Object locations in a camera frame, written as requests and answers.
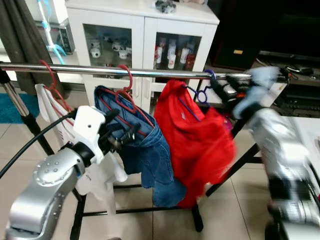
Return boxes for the pale grey right wrist camera mount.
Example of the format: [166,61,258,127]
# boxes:
[232,66,281,120]

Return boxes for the grey curtain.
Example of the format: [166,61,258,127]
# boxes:
[0,0,65,98]

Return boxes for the black television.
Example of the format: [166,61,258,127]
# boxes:
[260,0,320,56]

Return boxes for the plain red garment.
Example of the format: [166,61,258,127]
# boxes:
[153,79,237,208]

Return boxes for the black low TV stand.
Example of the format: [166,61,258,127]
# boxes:
[260,50,320,117]

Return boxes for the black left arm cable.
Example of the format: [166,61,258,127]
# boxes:
[0,112,76,180]

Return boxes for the blue denim garment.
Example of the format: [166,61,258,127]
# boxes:
[94,85,187,208]

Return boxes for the purple hanger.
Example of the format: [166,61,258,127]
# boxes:
[177,69,218,121]

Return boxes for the chrome and black clothes rack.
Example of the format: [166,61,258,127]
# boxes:
[0,63,292,240]

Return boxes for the white glass-door cabinet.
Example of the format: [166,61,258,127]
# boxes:
[65,0,220,113]

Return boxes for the teal floor mat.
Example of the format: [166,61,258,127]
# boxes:
[0,92,41,125]

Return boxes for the red wire hanger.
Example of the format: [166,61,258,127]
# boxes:
[39,60,73,118]
[97,65,156,136]

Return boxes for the white garment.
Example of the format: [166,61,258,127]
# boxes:
[35,84,128,217]

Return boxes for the black speaker box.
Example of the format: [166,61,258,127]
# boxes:
[207,0,261,71]

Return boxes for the small black object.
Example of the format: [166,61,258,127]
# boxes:
[155,0,177,14]

